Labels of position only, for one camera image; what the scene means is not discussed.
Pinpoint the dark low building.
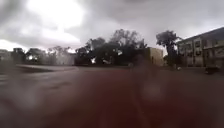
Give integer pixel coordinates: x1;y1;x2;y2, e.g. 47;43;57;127
74;49;146;67

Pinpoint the row of trees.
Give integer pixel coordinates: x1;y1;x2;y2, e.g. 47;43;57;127
9;28;148;67

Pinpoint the red running track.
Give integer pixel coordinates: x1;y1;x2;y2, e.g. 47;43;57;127
0;65;224;128

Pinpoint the small tan building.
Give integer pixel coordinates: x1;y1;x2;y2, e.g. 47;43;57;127
144;46;165;67

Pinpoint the tall tree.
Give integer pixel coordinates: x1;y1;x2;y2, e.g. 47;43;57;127
155;29;183;69

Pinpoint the grass strip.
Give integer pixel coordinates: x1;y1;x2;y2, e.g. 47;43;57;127
14;64;79;74

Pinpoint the long multi-storey building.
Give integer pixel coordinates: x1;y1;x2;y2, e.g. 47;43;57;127
176;26;224;69

